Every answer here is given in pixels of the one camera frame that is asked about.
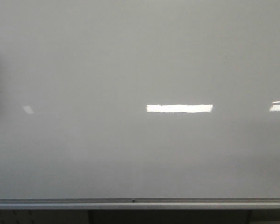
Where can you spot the grey perforated panel below board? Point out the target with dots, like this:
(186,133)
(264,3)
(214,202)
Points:
(43,217)

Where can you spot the white whiteboard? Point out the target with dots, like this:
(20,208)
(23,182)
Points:
(139,99)

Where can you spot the aluminium whiteboard tray rail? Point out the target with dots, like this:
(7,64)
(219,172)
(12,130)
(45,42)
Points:
(140,204)

